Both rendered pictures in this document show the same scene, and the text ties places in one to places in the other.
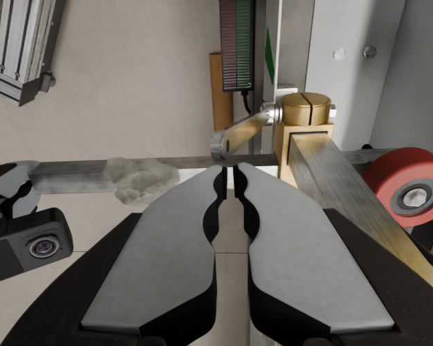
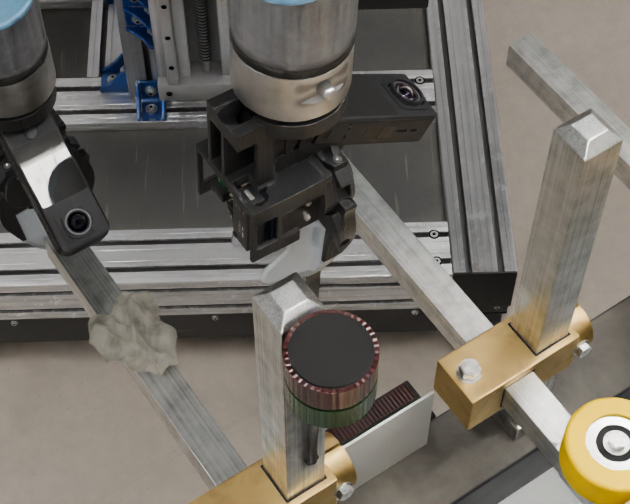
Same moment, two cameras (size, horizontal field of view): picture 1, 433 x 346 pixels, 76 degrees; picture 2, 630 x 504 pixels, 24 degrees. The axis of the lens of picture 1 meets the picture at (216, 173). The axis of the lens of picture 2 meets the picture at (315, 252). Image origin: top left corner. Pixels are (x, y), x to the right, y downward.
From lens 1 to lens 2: 1.01 m
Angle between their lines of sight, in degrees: 55
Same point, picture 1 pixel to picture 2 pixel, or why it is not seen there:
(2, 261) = (58, 187)
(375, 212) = not seen: hidden behind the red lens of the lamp
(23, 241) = (84, 201)
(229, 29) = (341, 433)
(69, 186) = (78, 266)
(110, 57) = (87, 463)
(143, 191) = (135, 331)
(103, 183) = (104, 299)
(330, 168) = not seen: hidden behind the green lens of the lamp
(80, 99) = not seen: outside the picture
